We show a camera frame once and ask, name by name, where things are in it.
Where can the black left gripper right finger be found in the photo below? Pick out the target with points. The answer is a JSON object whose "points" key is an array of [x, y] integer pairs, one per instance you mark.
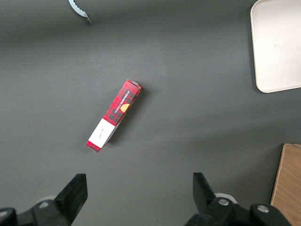
{"points": [[207, 202]]}

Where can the beige plastic tray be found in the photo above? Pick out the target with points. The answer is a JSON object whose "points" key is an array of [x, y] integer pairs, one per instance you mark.
{"points": [[277, 44]]}

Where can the red plaid shortbread box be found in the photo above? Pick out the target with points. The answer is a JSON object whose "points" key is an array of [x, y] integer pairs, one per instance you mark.
{"points": [[117, 113]]}

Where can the white serrated plastic strip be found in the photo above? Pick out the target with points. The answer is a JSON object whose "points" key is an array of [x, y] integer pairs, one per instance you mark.
{"points": [[78, 10]]}

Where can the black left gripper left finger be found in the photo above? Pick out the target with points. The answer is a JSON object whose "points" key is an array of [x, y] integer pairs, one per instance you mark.
{"points": [[70, 197]]}

